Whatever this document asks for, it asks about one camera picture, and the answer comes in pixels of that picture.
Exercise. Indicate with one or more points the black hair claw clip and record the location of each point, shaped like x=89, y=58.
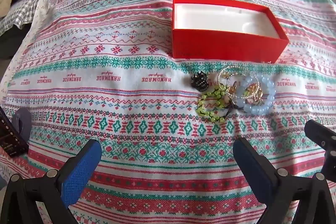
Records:
x=198, y=80

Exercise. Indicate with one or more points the black patterned box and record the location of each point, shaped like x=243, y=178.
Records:
x=11, y=134

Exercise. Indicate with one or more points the checked bed sheet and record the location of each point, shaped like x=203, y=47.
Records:
x=21, y=11

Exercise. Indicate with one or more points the patterned knit-print blanket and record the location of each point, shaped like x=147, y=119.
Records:
x=131, y=108

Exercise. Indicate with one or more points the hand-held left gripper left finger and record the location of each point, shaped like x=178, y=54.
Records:
x=81, y=171

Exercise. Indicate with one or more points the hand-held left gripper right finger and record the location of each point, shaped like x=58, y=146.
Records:
x=249, y=161

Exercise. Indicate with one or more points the red cardboard box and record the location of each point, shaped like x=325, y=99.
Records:
x=223, y=45

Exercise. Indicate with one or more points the grey-blue round object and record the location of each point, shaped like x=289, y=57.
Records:
x=25, y=121

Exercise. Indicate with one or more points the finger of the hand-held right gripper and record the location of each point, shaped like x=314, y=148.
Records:
x=319, y=133

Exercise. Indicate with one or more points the gold hoop earrings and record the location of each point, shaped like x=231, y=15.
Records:
x=254, y=90

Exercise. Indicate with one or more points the silver twisted bangle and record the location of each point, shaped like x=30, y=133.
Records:
x=246, y=94

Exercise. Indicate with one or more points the gold earring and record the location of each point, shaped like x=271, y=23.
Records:
x=233, y=85

